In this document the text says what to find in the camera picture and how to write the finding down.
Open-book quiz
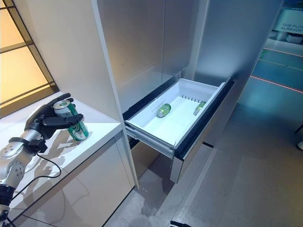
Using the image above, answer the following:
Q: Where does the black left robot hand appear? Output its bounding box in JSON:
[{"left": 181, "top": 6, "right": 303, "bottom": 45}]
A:
[{"left": 24, "top": 93, "right": 84, "bottom": 140}]

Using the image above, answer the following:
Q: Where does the tall green drink can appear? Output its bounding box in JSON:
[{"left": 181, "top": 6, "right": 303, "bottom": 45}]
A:
[{"left": 53, "top": 99, "right": 89, "bottom": 142}]

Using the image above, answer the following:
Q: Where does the white fridge drawer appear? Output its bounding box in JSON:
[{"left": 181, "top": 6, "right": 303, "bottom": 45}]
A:
[{"left": 123, "top": 75, "right": 236, "bottom": 184}]

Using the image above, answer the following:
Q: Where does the silver fridge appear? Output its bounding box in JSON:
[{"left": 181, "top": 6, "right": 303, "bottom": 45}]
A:
[{"left": 97, "top": 0, "right": 237, "bottom": 187}]

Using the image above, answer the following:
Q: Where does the white glossy counter cabinet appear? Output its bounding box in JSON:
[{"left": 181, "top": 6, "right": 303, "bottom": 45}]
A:
[{"left": 0, "top": 89, "right": 135, "bottom": 227}]

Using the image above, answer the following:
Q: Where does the tall white cabinet panel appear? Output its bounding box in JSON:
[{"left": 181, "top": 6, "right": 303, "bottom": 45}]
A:
[{"left": 14, "top": 0, "right": 140, "bottom": 190}]

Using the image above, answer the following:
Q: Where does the dark framed lit window screen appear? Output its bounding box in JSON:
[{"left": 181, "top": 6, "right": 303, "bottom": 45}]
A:
[{"left": 0, "top": 0, "right": 60, "bottom": 119}]

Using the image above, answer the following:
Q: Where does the green drink bottle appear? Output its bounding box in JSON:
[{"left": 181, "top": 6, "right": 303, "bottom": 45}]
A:
[{"left": 193, "top": 100, "right": 207, "bottom": 116}]

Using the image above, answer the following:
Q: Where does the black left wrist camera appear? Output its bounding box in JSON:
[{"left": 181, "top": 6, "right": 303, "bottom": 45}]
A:
[{"left": 23, "top": 139, "right": 48, "bottom": 154}]

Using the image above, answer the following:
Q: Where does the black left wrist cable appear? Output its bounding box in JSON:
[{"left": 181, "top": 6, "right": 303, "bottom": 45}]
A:
[{"left": 7, "top": 152, "right": 62, "bottom": 227}]

